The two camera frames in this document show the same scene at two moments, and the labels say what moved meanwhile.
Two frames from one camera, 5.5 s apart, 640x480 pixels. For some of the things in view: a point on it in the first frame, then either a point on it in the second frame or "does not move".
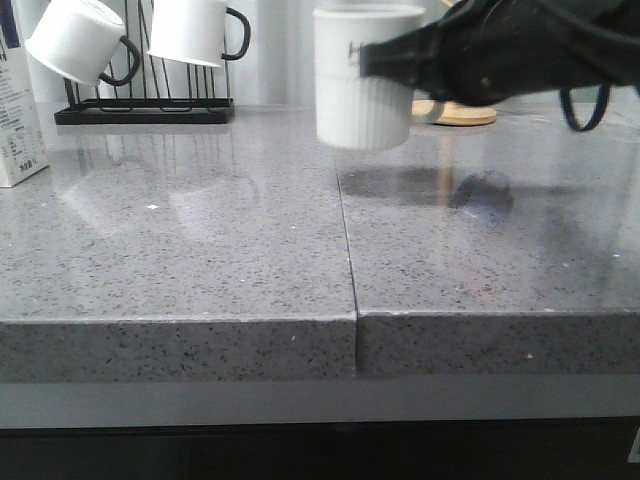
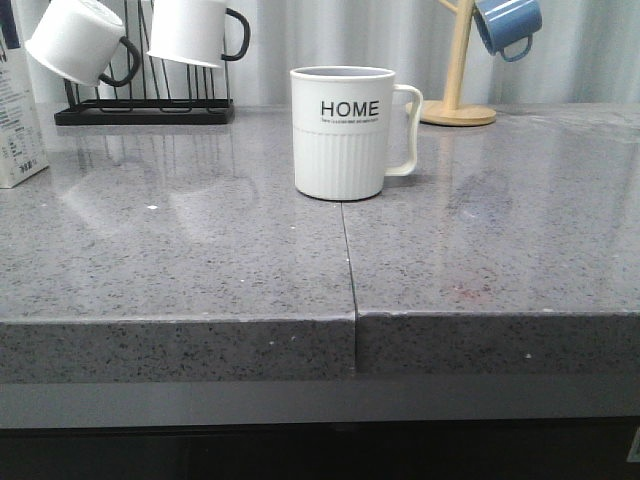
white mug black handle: [194, 31] does not move
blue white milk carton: [22, 148] does not move
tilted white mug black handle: [81, 40] does not move
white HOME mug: [361, 113] -> [341, 118]
